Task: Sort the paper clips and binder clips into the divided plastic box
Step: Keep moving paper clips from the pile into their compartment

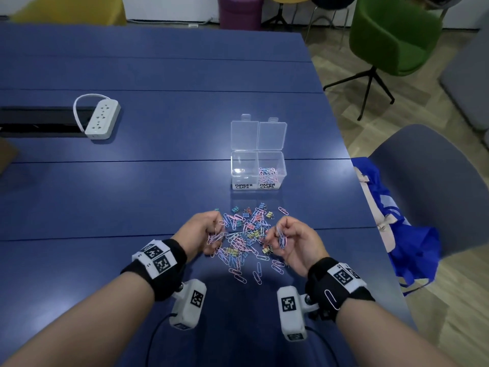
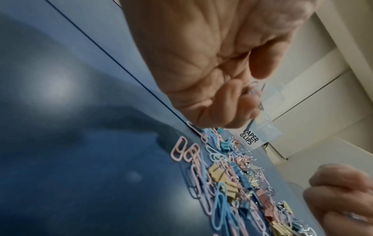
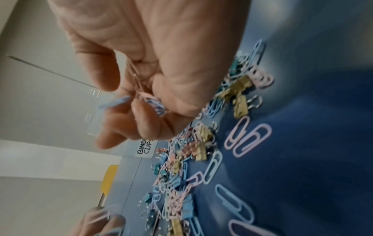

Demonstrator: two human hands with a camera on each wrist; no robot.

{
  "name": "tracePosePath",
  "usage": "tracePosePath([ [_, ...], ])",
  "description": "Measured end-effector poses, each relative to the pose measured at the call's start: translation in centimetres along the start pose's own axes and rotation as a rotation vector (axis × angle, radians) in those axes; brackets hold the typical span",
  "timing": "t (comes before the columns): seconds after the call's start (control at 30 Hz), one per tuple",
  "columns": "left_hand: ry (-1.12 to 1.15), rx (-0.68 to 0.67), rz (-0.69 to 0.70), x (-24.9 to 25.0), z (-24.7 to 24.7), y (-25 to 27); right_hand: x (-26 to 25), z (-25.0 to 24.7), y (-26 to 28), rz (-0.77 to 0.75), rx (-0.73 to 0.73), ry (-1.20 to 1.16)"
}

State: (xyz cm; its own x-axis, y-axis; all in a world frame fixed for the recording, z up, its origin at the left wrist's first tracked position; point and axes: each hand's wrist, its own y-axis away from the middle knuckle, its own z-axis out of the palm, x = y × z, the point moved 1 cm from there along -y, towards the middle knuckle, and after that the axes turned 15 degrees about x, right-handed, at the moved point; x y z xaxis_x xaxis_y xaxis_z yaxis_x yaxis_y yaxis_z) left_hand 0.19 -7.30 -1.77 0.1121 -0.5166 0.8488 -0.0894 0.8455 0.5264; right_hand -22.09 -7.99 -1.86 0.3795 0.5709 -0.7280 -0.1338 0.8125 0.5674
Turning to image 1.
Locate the person's right hand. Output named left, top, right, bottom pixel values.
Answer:
left=265, top=216, right=330, bottom=278

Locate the person's left hand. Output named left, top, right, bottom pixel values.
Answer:
left=171, top=211, right=226, bottom=264

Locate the pile of paper clips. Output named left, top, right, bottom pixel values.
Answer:
left=208, top=202, right=291, bottom=286

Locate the clear two-compartment plastic box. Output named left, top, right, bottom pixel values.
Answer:
left=230, top=113, right=288, bottom=191

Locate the person's left forearm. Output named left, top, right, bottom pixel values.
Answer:
left=0, top=271, right=155, bottom=367

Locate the person's right forearm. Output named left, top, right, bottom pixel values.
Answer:
left=336, top=298, right=459, bottom=367

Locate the black marker wristband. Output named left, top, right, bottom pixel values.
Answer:
left=305, top=257, right=376, bottom=322
left=120, top=239, right=188, bottom=302

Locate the blue bag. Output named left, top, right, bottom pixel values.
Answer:
left=350, top=156, right=443, bottom=297

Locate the purple stool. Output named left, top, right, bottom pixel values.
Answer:
left=218, top=0, right=265, bottom=31

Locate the grey sofa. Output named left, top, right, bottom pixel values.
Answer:
left=438, top=34, right=489, bottom=149

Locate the green chair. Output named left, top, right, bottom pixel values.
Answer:
left=322, top=0, right=444, bottom=122

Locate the dark chair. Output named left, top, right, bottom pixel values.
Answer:
left=305, top=0, right=358, bottom=46

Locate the large yellow chair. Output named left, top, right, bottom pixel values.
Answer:
left=9, top=0, right=127, bottom=27

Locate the grey metal chair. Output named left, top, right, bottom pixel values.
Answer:
left=404, top=0, right=463, bottom=19

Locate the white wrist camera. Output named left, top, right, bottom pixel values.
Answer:
left=169, top=278, right=208, bottom=331
left=276, top=285, right=320, bottom=342

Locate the black camera cable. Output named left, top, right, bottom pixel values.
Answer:
left=305, top=325, right=341, bottom=367
left=144, top=312, right=178, bottom=367

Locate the black table cable tray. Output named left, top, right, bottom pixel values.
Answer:
left=0, top=107, right=94, bottom=139

